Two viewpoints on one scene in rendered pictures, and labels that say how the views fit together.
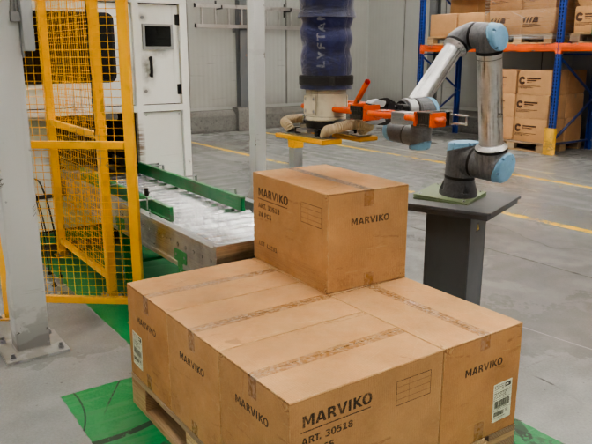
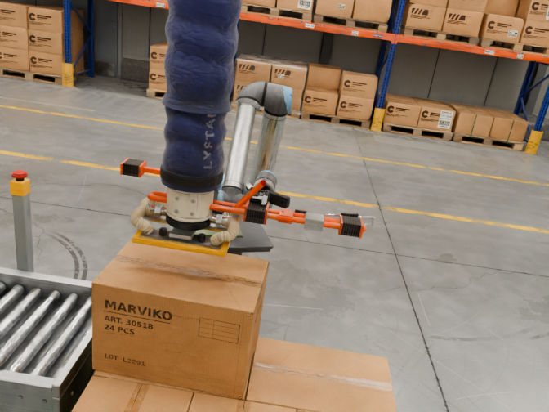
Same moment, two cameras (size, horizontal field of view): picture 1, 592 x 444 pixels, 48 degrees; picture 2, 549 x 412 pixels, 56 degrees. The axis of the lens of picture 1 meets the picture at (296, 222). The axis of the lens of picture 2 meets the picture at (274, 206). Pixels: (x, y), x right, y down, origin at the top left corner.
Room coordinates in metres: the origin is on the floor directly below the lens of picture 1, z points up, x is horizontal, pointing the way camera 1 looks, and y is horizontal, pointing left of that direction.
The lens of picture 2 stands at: (1.55, 1.10, 1.99)
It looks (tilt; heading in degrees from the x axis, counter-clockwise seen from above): 23 degrees down; 306
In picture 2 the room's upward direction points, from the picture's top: 8 degrees clockwise
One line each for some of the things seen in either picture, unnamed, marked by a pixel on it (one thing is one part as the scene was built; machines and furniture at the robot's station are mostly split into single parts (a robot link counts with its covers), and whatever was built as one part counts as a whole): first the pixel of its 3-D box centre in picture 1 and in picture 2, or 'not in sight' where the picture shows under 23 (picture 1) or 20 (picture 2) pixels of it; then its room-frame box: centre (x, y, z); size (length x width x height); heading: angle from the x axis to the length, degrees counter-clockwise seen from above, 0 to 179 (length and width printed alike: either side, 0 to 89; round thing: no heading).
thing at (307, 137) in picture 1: (307, 134); (181, 237); (2.78, -0.05, 1.13); 0.34 x 0.10 x 0.05; 35
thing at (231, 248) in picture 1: (278, 240); (95, 333); (3.13, 0.09, 0.58); 0.70 x 0.03 x 0.06; 125
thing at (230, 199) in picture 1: (189, 181); not in sight; (4.53, 0.73, 0.60); 1.60 x 0.10 x 0.09; 35
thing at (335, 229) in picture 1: (326, 222); (184, 312); (2.83, -0.13, 0.74); 0.60 x 0.40 x 0.40; 32
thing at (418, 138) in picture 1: (418, 135); not in sight; (2.82, -0.52, 1.13); 0.12 x 0.09 x 0.12; 40
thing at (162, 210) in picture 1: (114, 190); not in sight; (4.23, 1.17, 0.60); 1.60 x 0.10 x 0.09; 35
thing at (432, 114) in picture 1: (429, 119); (350, 226); (2.34, -0.46, 1.24); 0.08 x 0.07 x 0.05; 35
